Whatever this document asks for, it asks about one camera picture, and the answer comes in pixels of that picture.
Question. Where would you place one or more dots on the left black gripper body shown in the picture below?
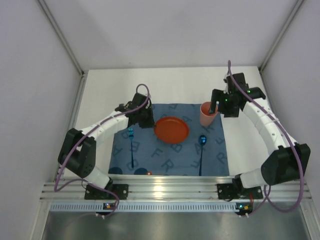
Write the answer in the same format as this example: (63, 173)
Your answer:
(146, 121)

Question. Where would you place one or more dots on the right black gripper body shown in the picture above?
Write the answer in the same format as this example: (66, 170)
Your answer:
(216, 100)

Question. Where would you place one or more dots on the blue metallic fork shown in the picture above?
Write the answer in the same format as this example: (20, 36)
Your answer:
(131, 137)

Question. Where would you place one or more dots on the pink plastic cup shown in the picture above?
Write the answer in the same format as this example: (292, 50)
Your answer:
(205, 117)

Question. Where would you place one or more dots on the orange-red plate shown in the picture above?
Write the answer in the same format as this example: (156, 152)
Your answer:
(171, 130)

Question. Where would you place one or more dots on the blue lettered placemat cloth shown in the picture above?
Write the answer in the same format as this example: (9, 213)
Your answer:
(156, 157)

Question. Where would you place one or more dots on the blue metallic spoon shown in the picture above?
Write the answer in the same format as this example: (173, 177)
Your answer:
(202, 140)

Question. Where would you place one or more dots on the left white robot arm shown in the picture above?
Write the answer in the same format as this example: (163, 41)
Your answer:
(78, 151)

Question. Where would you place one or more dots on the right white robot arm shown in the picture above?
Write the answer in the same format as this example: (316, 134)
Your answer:
(287, 159)

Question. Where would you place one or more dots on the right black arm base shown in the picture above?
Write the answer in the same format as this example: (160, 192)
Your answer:
(227, 192)

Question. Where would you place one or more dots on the aluminium mounting rail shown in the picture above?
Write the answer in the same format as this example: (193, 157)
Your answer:
(149, 188)

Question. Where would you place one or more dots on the perforated cable duct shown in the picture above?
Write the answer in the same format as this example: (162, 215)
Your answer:
(147, 207)

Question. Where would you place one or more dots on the right corner frame post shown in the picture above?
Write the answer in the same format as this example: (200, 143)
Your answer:
(298, 4)

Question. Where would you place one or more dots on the corner frame post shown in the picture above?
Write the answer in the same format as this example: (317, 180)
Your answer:
(58, 32)
(298, 4)

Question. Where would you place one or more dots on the left corner frame post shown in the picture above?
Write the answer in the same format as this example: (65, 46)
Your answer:
(58, 32)

